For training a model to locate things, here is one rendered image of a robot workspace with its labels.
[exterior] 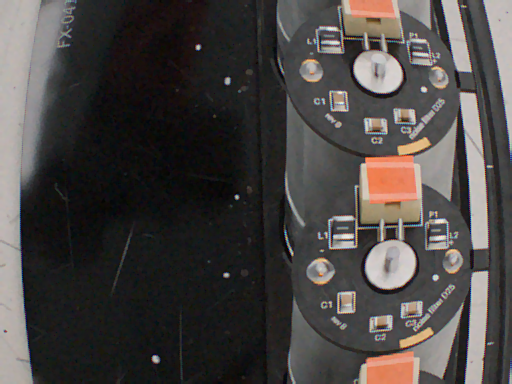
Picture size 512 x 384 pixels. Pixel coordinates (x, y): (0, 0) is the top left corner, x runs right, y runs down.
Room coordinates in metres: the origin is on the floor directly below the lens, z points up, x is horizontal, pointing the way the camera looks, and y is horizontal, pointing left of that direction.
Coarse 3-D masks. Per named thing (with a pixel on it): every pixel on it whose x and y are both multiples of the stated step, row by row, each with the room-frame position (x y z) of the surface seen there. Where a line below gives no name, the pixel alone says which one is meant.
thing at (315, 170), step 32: (352, 64) 0.17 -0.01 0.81; (384, 96) 0.17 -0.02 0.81; (288, 128) 0.17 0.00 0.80; (288, 160) 0.17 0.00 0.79; (320, 160) 0.16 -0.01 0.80; (352, 160) 0.16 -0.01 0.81; (416, 160) 0.16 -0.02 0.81; (448, 160) 0.16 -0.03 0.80; (288, 192) 0.17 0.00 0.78; (320, 192) 0.16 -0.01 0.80; (448, 192) 0.16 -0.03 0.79; (288, 224) 0.17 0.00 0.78
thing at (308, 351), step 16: (400, 240) 0.14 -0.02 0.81; (368, 256) 0.14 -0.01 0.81; (384, 256) 0.14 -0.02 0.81; (400, 256) 0.14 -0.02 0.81; (368, 272) 0.14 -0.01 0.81; (384, 272) 0.14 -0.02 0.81; (400, 272) 0.14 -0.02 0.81; (416, 272) 0.14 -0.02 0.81; (384, 288) 0.14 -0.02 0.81; (400, 288) 0.14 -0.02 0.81; (304, 320) 0.14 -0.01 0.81; (304, 336) 0.14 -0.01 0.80; (320, 336) 0.13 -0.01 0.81; (448, 336) 0.13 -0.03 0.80; (304, 352) 0.13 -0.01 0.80; (320, 352) 0.13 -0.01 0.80; (336, 352) 0.13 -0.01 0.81; (352, 352) 0.13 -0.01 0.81; (400, 352) 0.13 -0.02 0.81; (416, 352) 0.13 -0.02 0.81; (432, 352) 0.13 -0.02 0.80; (448, 352) 0.14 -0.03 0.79; (288, 368) 0.14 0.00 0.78; (304, 368) 0.13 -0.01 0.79; (320, 368) 0.13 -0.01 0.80; (336, 368) 0.13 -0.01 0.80; (352, 368) 0.13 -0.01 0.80; (432, 368) 0.13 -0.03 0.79
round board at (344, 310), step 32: (352, 192) 0.15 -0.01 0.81; (320, 224) 0.15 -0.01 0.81; (352, 224) 0.15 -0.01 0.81; (384, 224) 0.15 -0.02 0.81; (416, 224) 0.15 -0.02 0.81; (448, 224) 0.15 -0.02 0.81; (320, 256) 0.14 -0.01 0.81; (352, 256) 0.14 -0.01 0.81; (416, 256) 0.14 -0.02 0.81; (320, 288) 0.14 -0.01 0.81; (352, 288) 0.14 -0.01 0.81; (416, 288) 0.14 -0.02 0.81; (448, 288) 0.14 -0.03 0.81; (320, 320) 0.13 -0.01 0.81; (352, 320) 0.13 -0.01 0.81; (384, 320) 0.13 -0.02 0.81; (416, 320) 0.13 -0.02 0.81; (448, 320) 0.13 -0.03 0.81; (384, 352) 0.13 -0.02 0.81
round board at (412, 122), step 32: (320, 32) 0.17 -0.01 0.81; (416, 32) 0.18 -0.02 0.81; (288, 64) 0.17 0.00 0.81; (320, 64) 0.17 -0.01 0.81; (416, 64) 0.17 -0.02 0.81; (448, 64) 0.17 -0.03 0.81; (288, 96) 0.17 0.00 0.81; (320, 96) 0.16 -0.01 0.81; (352, 96) 0.16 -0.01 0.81; (416, 96) 0.17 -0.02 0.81; (448, 96) 0.17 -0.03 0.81; (320, 128) 0.16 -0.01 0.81; (352, 128) 0.16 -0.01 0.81; (384, 128) 0.16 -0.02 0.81; (416, 128) 0.16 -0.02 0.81; (448, 128) 0.16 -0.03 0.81
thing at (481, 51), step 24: (480, 0) 0.19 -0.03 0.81; (480, 24) 0.18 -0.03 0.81; (480, 48) 0.18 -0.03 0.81; (480, 72) 0.17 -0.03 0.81; (480, 96) 0.17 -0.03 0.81; (480, 120) 0.16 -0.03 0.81; (504, 120) 0.16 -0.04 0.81; (504, 144) 0.16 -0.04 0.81; (504, 168) 0.15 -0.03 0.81; (504, 192) 0.15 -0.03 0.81; (504, 216) 0.15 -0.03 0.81; (504, 240) 0.14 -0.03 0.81; (480, 264) 0.14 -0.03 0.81; (504, 264) 0.14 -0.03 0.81; (504, 288) 0.14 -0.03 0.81; (504, 312) 0.13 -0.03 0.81; (504, 336) 0.13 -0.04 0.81; (504, 360) 0.12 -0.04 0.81
